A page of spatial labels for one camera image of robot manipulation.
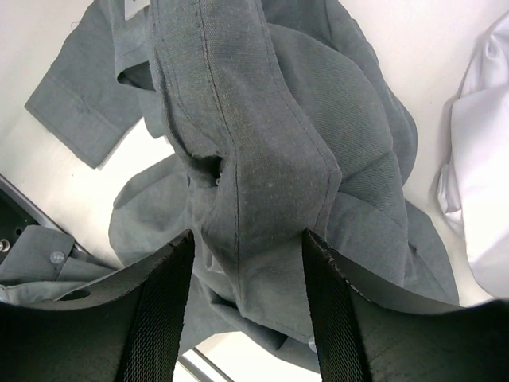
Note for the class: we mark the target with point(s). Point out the grey button-up shirt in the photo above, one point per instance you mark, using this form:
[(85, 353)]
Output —
[(280, 121)]

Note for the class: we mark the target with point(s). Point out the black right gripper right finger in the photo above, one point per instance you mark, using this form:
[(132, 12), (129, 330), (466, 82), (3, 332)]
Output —
[(367, 329)]

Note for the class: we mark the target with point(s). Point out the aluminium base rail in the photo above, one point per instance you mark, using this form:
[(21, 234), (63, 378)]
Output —
[(26, 231)]

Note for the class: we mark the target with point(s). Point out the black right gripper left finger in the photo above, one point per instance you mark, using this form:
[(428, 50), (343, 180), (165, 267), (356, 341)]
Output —
[(125, 327)]

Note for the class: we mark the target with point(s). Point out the white hanging shirt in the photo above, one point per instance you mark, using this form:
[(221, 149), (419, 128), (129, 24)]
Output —
[(472, 188)]

